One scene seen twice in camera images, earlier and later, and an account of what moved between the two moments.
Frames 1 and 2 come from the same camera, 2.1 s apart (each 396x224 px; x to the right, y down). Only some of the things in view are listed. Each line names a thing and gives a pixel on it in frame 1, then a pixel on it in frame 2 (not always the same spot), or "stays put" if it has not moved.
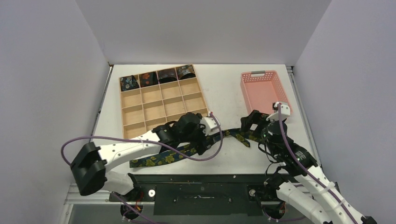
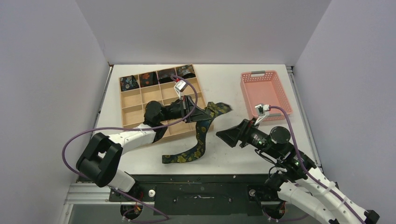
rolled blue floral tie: x=129 y=82 stays put
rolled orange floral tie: x=148 y=79 stays put
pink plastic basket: x=261 y=89 stays put
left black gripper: x=200 y=127 to x=198 y=115
